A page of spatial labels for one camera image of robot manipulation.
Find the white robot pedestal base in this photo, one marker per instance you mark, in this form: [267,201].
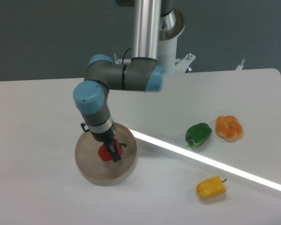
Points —
[162,33]

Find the round beige plate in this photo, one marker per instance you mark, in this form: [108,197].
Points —
[98,171]

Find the green bell pepper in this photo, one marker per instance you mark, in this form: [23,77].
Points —
[197,134]

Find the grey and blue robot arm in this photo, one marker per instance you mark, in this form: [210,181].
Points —
[142,74]

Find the yellow bell pepper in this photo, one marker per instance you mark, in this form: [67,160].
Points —
[211,188]

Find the red bell pepper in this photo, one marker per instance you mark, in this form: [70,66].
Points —
[105,154]

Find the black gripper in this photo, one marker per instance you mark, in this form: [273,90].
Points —
[105,135]

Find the orange knotted bread roll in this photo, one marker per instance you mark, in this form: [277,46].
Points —
[229,128]

